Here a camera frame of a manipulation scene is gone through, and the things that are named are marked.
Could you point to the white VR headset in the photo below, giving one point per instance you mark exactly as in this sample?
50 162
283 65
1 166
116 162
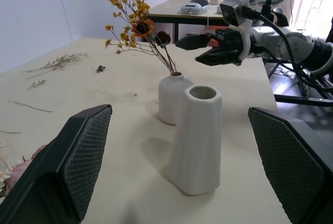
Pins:
191 9

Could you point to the long dried grass sprig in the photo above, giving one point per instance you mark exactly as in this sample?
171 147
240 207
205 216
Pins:
61 60

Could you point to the black metal floor frame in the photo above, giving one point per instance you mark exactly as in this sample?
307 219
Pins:
312 88

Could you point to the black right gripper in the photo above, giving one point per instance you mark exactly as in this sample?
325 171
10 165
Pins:
231 40

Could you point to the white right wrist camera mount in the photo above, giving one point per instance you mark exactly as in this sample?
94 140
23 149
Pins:
235 5

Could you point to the pink flower bouquet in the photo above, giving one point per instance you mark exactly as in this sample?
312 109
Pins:
18 169

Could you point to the thin bare twig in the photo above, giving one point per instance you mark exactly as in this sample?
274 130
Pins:
31 106

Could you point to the light wood side table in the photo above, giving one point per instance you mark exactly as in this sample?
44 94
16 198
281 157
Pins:
171 13

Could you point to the yellow orange dried flower bouquet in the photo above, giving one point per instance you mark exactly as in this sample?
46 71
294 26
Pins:
141 28

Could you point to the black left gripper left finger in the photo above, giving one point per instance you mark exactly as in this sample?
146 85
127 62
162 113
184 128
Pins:
39 182

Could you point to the round white bottle vase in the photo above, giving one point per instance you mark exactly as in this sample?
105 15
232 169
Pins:
169 99

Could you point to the small green leaf scrap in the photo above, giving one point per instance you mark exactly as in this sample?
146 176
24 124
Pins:
101 69

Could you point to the small dried grass sprig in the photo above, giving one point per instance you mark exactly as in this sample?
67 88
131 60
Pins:
37 83

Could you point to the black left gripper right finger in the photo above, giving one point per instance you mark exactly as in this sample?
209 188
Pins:
299 169

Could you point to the short bare twig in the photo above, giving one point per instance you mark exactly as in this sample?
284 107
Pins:
10 132

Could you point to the tall ribbed white vase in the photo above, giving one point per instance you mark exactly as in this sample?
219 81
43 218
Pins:
197 143

